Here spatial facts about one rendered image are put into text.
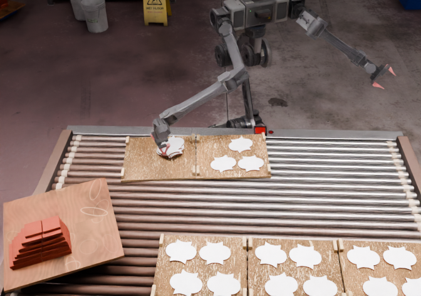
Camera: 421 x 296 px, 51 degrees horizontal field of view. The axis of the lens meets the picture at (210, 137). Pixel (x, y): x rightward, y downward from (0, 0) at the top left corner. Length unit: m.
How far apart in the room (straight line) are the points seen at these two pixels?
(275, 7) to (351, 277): 1.64
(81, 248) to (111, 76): 3.17
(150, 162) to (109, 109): 2.06
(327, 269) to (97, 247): 1.03
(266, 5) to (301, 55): 2.52
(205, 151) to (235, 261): 0.75
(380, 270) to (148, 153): 1.36
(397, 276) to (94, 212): 1.41
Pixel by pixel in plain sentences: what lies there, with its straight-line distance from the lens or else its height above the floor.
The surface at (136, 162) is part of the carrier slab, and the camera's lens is 2.56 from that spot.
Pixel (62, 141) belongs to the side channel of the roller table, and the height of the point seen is 0.95.
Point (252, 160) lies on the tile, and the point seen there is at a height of 0.94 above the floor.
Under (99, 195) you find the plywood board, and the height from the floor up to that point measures 1.04.
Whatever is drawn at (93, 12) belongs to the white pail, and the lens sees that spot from 5.83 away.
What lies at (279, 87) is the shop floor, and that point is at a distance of 4.75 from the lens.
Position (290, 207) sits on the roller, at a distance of 2.35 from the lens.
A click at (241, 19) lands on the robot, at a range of 2.82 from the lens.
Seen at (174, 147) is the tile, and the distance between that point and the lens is 2.55.
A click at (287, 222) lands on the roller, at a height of 0.92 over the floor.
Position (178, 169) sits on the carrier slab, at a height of 0.94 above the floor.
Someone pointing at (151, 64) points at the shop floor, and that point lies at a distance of 5.16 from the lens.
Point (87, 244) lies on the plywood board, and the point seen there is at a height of 1.04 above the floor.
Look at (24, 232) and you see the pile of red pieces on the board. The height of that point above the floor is 1.21.
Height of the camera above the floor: 2.70
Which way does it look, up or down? 41 degrees down
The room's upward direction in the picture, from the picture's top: 1 degrees counter-clockwise
